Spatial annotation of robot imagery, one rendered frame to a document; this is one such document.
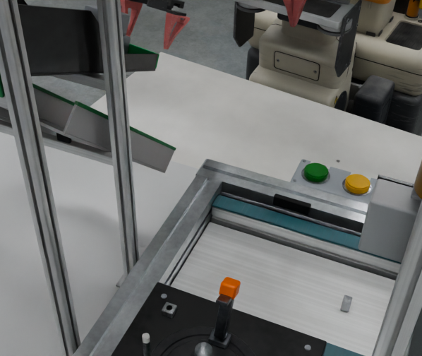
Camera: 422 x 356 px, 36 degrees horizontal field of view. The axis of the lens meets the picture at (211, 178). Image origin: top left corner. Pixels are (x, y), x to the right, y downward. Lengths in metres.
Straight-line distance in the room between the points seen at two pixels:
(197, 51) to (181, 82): 1.87
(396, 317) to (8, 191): 0.78
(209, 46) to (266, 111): 2.02
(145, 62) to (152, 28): 2.70
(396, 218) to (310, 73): 0.99
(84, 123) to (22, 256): 0.36
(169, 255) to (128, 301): 0.10
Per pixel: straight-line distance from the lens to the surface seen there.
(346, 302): 0.94
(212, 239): 1.02
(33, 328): 1.01
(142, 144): 0.94
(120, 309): 0.88
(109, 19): 0.74
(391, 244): 0.66
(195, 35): 3.49
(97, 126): 0.84
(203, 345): 0.73
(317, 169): 1.08
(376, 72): 1.84
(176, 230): 0.98
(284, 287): 0.96
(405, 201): 0.64
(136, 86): 1.48
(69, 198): 1.19
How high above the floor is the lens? 1.65
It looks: 41 degrees down
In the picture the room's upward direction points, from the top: 2 degrees clockwise
